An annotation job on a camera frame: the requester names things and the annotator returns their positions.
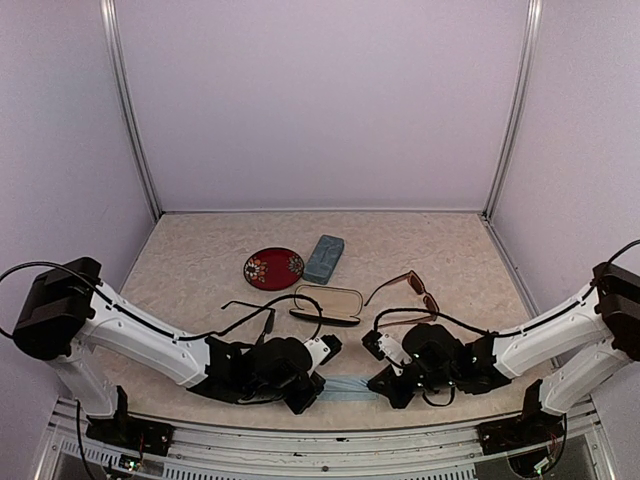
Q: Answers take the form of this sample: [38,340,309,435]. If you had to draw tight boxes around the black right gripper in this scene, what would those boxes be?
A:
[367,363,457,410]

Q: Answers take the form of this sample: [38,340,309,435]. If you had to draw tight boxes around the light blue cleaning cloth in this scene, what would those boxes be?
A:
[318,375,378,402]

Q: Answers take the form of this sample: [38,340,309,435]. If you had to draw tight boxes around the black glasses case beige lining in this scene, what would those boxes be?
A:
[289,284,364,327]

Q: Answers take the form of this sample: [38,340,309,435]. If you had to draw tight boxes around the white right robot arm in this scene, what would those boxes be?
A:
[362,262,639,444]

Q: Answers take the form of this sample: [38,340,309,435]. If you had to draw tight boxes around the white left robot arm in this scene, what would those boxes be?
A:
[3,257,342,445]

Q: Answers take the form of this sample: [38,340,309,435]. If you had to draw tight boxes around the brown tinted sunglasses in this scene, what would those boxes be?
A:
[364,270,440,323]

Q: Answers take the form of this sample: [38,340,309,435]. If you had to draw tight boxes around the blue-grey hard glasses case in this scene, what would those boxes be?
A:
[302,235,345,285]

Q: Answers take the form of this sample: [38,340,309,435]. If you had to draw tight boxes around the red floral plate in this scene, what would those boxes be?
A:
[242,247,305,291]

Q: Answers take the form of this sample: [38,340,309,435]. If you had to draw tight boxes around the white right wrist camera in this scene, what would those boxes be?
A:
[362,330,412,376]

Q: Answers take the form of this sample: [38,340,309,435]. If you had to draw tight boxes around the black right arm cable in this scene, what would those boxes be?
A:
[373,239,640,336]

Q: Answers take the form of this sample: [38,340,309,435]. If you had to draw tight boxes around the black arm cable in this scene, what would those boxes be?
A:
[0,259,326,346]
[373,239,640,336]

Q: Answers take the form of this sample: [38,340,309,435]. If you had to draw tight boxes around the black frame sunglasses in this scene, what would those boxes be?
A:
[220,300,277,346]

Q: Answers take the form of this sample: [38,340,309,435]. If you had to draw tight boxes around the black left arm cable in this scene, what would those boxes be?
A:
[0,259,326,346]

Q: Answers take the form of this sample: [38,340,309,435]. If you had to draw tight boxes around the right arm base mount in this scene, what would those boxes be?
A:
[476,380,567,455]

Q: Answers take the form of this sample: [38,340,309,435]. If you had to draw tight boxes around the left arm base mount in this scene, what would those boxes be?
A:
[86,385,174,457]

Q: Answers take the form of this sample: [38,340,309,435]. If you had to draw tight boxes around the right metal corner post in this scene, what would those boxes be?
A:
[482,0,543,224]

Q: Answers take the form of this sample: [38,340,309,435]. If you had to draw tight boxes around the metal corner post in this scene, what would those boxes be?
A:
[482,0,543,224]
[100,0,164,223]

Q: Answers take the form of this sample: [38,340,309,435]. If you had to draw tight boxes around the left metal corner post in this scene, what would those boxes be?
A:
[100,0,164,223]

